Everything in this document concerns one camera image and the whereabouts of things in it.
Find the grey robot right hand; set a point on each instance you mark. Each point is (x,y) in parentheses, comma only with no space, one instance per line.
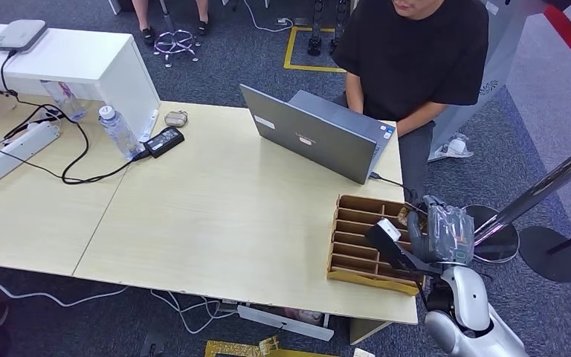
(445,236)

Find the person's left forearm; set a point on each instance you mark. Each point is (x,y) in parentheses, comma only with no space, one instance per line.
(418,118)

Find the person's right forearm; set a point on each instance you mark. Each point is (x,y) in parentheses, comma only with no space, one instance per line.
(354,101)

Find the wooden slotted card organiser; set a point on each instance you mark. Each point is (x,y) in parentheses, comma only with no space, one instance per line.
(369,284)

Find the person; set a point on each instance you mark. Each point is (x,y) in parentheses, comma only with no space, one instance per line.
(142,15)
(413,59)

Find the round chrome stanchion base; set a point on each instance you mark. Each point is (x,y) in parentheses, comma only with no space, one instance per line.
(499,246)

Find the clear plastic bag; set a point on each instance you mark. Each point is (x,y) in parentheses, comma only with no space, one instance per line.
(455,146)

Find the grey laptop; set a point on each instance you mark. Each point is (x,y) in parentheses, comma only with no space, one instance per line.
(315,143)

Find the white bar under desk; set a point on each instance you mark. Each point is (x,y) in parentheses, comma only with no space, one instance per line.
(285,323)

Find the white panel with logo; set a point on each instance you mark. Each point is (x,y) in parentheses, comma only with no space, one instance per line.
(502,49)

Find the beige wooden desk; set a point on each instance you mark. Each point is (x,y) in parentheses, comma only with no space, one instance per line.
(29,222)
(226,222)

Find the black robot leg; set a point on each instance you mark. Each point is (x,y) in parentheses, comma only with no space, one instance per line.
(314,44)
(337,42)

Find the yellow floor tape outline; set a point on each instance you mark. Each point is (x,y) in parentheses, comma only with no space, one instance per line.
(288,49)

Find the worn yellow floor tape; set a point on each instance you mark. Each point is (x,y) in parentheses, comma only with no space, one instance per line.
(226,349)

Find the beige earbud case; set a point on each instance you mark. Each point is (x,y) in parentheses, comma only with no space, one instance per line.
(175,118)

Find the black power adapter brick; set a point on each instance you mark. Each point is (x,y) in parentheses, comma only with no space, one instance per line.
(165,141)

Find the chrome stool base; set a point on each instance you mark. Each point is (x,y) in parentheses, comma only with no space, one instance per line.
(174,42)

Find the clear water bottle white cap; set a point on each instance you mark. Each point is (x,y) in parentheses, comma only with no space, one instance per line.
(118,133)

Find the clear water bottle pink label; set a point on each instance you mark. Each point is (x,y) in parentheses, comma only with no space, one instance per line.
(66,101)

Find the white cabinet desk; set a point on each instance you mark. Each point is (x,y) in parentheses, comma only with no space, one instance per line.
(68,54)

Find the long white power strip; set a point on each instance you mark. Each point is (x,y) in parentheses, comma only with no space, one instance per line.
(14,152)

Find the flat grey device box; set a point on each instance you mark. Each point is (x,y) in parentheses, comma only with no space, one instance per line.
(19,34)

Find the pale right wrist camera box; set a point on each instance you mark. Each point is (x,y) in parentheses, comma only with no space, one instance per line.
(389,229)

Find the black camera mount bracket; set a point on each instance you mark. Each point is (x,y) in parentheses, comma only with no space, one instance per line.
(389,251)

